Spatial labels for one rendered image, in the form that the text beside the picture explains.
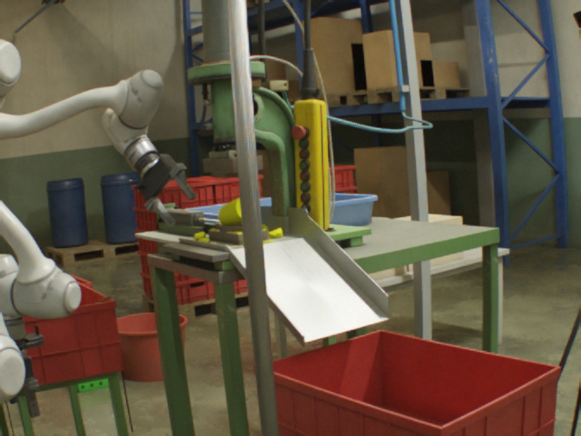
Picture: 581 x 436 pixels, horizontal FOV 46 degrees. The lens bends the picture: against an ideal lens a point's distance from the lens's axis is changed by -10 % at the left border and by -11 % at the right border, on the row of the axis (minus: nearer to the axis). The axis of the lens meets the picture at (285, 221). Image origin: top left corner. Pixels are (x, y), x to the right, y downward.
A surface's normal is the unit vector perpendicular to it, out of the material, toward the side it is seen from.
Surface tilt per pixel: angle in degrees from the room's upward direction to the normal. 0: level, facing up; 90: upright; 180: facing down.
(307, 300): 30
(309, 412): 90
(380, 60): 90
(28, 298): 103
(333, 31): 90
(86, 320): 90
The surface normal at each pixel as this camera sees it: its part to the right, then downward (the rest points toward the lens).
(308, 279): 0.22, -0.83
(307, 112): -0.55, 0.05
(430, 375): -0.81, 0.13
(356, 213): 0.56, 0.22
